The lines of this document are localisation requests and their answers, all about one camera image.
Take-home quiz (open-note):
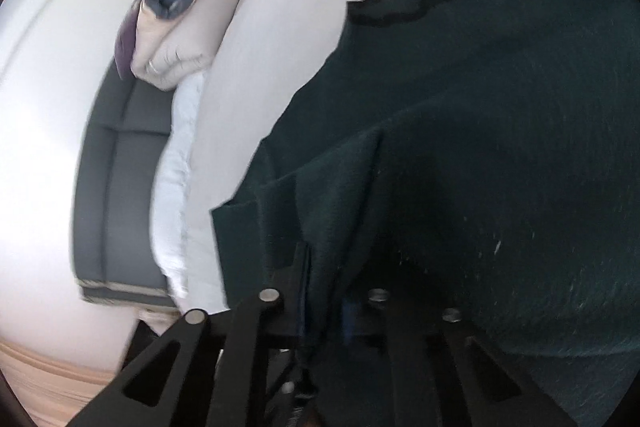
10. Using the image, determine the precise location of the dark green knit sweater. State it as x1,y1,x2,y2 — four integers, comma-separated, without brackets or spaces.
212,0,639,426

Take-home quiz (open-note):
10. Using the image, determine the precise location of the grey padded headboard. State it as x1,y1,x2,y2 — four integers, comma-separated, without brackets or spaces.
72,64,176,311

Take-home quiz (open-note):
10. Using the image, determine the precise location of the white ruffled pillow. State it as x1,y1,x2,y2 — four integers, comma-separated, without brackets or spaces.
150,70,206,300

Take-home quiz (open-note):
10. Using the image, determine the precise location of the folded beige duvet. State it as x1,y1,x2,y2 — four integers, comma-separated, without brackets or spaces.
130,0,240,91

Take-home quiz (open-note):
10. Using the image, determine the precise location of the purple pillow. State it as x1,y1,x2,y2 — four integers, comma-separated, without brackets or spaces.
114,2,140,79

